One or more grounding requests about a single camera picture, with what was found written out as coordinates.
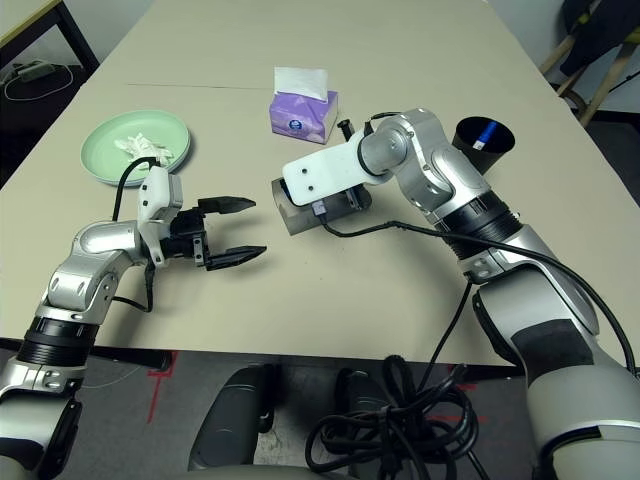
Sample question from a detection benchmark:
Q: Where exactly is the dark grey robot leg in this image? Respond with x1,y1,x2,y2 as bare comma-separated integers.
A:
187,364,279,474
333,367,397,480

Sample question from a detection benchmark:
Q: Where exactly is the wooden stool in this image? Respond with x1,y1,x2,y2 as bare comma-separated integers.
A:
539,29,637,127

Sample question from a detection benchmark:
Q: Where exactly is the grey glasses case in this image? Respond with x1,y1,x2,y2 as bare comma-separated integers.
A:
271,177,374,237

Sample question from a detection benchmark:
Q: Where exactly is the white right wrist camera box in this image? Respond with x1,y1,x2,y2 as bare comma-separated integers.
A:
281,130,384,219

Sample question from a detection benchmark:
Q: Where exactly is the dark grey robot left leg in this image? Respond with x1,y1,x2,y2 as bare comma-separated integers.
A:
187,364,279,474

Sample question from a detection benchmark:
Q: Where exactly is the black cup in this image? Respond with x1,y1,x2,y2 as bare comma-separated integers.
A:
452,115,518,177

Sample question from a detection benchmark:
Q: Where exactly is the beige side table black frame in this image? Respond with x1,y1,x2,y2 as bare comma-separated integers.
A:
0,0,99,72

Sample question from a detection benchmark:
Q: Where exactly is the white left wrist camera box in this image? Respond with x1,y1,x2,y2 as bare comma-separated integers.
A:
135,166,186,267

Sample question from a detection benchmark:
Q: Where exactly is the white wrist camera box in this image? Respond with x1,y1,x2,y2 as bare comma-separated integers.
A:
135,166,186,267
281,130,384,219

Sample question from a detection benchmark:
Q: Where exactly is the dark grey robot right leg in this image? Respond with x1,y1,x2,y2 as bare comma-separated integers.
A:
333,367,397,480

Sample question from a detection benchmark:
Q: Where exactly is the thin white floor cable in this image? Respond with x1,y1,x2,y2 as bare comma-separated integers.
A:
4,61,75,102

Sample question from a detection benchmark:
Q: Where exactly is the grey power strip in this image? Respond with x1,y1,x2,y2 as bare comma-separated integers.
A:
12,59,54,82

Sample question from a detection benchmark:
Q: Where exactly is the black cable bundle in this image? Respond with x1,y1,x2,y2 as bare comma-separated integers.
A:
304,354,482,480

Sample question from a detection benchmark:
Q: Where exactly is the purple tissue box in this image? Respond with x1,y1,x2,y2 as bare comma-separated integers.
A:
268,66,341,147

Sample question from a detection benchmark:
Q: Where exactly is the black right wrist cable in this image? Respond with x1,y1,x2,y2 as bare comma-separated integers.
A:
312,199,639,382

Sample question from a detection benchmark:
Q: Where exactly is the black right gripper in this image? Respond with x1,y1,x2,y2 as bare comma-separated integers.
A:
336,118,368,214

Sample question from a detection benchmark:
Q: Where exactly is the light green plate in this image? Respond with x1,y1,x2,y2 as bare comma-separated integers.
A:
80,109,194,189

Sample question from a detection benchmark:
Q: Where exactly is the white marker with blue cap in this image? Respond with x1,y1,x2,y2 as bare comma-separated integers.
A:
472,120,498,152

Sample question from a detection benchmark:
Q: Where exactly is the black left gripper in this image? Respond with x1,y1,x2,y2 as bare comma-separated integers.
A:
166,195,269,274

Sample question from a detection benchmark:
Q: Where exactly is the white tissue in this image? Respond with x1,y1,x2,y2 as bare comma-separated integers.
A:
113,131,176,164

